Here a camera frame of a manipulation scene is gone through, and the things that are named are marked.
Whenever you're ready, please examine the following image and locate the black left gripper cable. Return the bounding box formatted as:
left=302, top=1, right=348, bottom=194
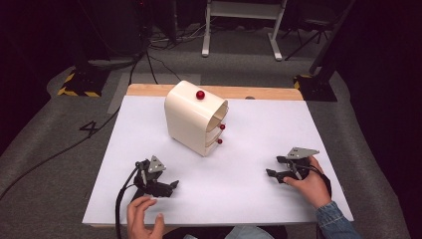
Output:
left=114, top=164, right=141, bottom=239

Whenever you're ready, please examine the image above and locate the long black floor cable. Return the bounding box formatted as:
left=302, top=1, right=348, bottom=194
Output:
left=0, top=49, right=148, bottom=201

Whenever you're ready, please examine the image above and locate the cream drawer cabinet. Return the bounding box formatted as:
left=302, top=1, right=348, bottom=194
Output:
left=163, top=80, right=230, bottom=157

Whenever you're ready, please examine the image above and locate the person's right hand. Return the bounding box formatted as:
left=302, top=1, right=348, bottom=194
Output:
left=283, top=155, right=333, bottom=210

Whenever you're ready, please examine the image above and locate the white table mat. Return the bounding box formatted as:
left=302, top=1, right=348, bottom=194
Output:
left=82, top=95, right=354, bottom=227

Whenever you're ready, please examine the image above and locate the cream drawer with red knob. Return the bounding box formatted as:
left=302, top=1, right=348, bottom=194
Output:
left=204, top=131, right=225, bottom=149
left=206, top=119, right=229, bottom=135

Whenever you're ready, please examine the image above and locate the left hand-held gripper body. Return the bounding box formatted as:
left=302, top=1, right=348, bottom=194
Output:
left=133, top=154, right=174, bottom=199

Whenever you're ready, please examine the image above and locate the bundle of floor cables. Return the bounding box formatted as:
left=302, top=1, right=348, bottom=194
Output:
left=148, top=18, right=213, bottom=45

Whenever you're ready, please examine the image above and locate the white metal desk frame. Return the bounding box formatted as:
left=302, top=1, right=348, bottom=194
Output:
left=201, top=0, right=289, bottom=62

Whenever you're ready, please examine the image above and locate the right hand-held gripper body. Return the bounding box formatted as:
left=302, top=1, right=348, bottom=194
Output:
left=284, top=146, right=321, bottom=181

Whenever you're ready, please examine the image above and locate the black tripod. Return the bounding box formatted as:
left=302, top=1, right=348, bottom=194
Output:
left=284, top=18, right=334, bottom=62

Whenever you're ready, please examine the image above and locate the thin black floor cable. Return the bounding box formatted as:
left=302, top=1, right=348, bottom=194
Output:
left=145, top=53, right=183, bottom=86

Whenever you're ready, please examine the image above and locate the black stand with striped base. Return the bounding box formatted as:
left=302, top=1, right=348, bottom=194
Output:
left=56, top=0, right=111, bottom=99
left=293, top=0, right=357, bottom=103

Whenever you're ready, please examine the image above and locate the person's left hand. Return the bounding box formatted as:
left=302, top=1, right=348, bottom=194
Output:
left=126, top=195, right=166, bottom=239

